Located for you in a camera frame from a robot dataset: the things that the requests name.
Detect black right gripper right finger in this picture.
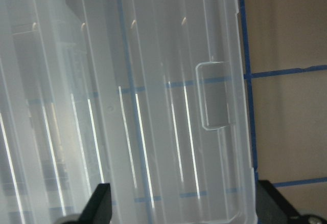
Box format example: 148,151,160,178
255,180,307,224

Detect clear plastic box lid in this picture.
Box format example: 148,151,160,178
1,0,258,223

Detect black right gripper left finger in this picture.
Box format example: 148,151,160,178
76,183,112,224

